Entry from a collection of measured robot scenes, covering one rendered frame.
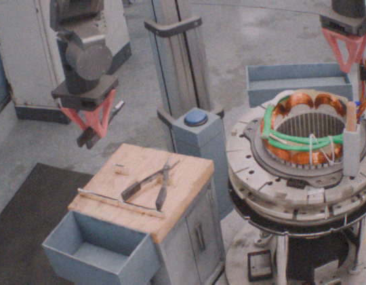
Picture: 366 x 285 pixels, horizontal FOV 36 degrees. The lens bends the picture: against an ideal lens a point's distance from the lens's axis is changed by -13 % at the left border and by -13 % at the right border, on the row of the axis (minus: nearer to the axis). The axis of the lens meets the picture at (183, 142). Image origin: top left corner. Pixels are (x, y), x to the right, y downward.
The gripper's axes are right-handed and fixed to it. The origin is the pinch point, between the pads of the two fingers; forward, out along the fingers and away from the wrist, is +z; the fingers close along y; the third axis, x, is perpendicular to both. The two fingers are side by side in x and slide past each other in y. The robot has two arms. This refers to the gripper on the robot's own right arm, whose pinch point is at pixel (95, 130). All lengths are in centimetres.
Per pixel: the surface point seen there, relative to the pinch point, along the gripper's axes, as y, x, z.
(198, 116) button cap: 3.8, 26.0, 14.4
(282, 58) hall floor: -60, 234, 123
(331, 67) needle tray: 26, 53, 14
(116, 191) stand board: 1.7, -1.1, 12.0
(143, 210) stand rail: 9.5, -4.6, 10.9
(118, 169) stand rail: -0.5, 3.4, 11.1
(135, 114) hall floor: -116, 157, 122
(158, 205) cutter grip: 12.5, -4.2, 9.3
